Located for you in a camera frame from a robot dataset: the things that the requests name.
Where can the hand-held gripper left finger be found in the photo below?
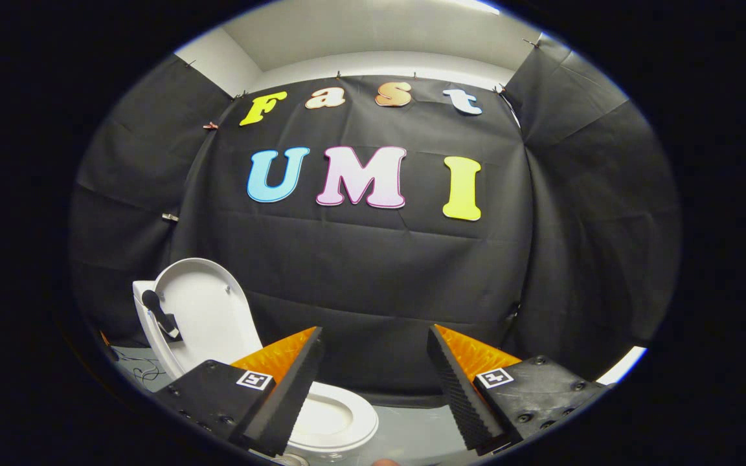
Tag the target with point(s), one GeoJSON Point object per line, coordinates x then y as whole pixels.
{"type": "Point", "coordinates": [282, 401]}

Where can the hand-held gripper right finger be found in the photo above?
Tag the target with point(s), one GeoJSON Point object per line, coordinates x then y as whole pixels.
{"type": "Point", "coordinates": [460, 401]}

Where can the white toilet lid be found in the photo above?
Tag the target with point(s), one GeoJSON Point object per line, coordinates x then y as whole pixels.
{"type": "Point", "coordinates": [204, 310]}

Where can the white toilet seat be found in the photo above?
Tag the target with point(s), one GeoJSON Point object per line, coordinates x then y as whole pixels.
{"type": "Point", "coordinates": [363, 414]}

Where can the white ceramic toilet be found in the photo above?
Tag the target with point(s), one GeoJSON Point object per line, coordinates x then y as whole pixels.
{"type": "Point", "coordinates": [143, 317]}

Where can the black backdrop cloth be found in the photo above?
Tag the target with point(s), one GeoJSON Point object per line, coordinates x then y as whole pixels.
{"type": "Point", "coordinates": [373, 272]}

